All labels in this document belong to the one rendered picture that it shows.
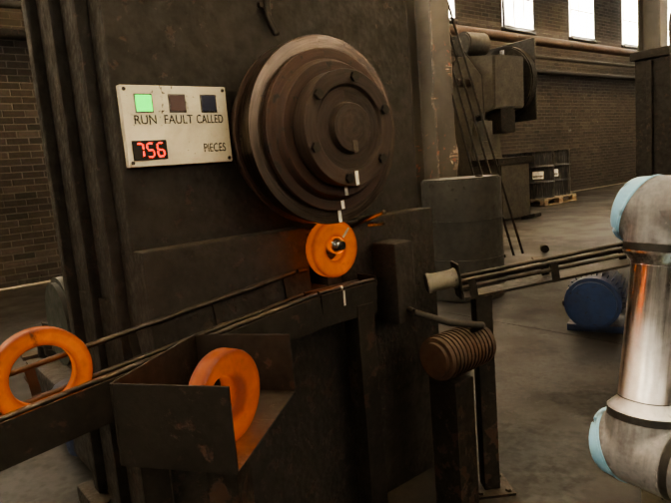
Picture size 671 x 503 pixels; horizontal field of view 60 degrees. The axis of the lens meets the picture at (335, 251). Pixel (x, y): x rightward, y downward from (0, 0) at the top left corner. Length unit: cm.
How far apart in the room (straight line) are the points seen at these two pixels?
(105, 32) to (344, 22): 70
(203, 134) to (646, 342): 103
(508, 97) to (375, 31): 770
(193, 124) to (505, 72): 827
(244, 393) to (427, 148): 509
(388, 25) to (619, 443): 133
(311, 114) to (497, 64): 809
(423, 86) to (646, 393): 508
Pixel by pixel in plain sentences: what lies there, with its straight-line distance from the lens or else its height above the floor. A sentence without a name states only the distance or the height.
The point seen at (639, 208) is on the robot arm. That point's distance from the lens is 110.
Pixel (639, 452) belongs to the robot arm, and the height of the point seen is 51.
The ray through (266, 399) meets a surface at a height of 61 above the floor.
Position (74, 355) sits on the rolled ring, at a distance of 126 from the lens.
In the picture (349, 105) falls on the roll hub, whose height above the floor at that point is 117.
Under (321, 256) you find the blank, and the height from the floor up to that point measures 80.
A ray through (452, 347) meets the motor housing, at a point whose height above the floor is 51.
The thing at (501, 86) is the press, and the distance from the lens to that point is 940.
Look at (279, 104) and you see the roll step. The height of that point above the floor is 118.
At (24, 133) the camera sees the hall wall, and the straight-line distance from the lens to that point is 745.
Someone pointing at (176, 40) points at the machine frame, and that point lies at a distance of 149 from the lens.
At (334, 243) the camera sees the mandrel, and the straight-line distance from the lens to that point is 149.
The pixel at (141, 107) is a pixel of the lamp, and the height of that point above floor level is 119.
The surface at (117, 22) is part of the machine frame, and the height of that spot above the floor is 138.
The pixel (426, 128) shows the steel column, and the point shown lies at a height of 134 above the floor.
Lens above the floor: 102
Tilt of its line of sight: 8 degrees down
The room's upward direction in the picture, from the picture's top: 5 degrees counter-clockwise
